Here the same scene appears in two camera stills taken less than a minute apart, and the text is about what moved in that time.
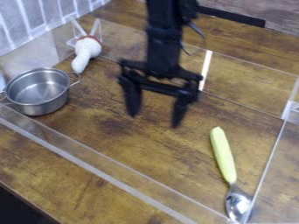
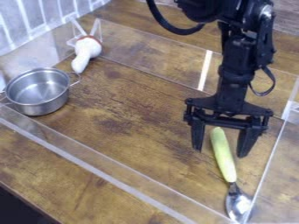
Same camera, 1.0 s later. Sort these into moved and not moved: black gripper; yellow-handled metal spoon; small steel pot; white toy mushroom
Moved: black gripper
Not moved: small steel pot; yellow-handled metal spoon; white toy mushroom
